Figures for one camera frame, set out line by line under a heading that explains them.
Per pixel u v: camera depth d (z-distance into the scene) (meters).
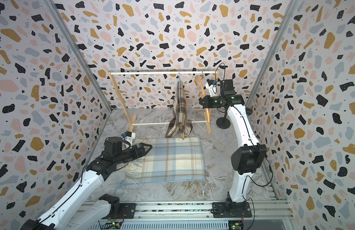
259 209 0.76
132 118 1.16
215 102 0.70
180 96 0.97
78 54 0.86
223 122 1.12
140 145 0.70
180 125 0.86
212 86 0.73
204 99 0.78
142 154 0.68
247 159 0.50
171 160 0.91
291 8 0.72
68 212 0.43
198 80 1.04
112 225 0.70
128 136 0.71
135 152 0.67
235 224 0.72
